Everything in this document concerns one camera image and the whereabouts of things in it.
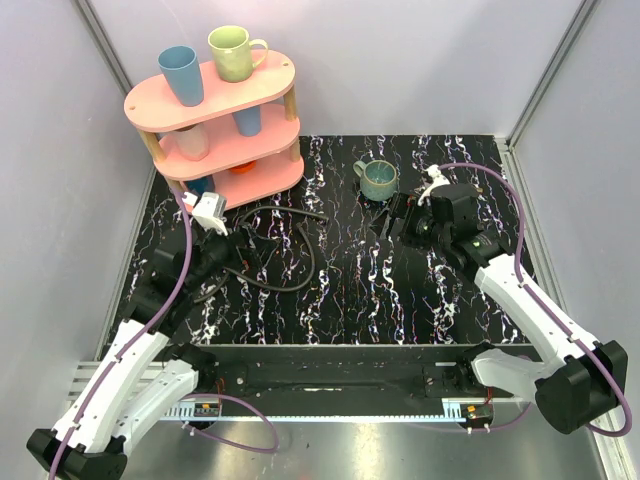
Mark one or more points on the teal glazed ceramic mug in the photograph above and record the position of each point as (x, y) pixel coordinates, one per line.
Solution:
(378, 179)

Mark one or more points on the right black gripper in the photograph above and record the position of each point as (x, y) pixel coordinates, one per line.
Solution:
(402, 207)

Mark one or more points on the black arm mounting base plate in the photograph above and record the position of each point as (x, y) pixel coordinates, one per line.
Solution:
(343, 381)

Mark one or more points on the light blue plastic cup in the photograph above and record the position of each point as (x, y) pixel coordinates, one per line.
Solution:
(180, 67)

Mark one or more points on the pale pink faceted cup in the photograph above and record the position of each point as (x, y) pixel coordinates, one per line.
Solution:
(192, 142)

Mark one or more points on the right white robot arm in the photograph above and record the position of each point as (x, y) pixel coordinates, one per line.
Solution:
(577, 378)

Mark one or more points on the orange plastic bowl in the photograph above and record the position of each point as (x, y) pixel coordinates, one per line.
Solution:
(243, 168)

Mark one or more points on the blue cup middle shelf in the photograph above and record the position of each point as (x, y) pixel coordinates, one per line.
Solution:
(248, 121)

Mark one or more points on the black marble pattern mat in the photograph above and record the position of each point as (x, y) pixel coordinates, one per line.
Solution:
(331, 280)

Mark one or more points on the pink three-tier wooden shelf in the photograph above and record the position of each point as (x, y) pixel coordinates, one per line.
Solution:
(155, 111)

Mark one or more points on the dark blue mug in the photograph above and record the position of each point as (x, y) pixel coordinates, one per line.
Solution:
(201, 185)

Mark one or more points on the light green ceramic mug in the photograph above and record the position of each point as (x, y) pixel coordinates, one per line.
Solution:
(235, 55)

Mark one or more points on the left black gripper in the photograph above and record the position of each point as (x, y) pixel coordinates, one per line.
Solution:
(239, 244)

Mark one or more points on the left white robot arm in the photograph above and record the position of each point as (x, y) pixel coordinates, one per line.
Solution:
(143, 378)

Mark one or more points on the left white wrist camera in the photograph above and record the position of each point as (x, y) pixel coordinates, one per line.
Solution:
(207, 210)

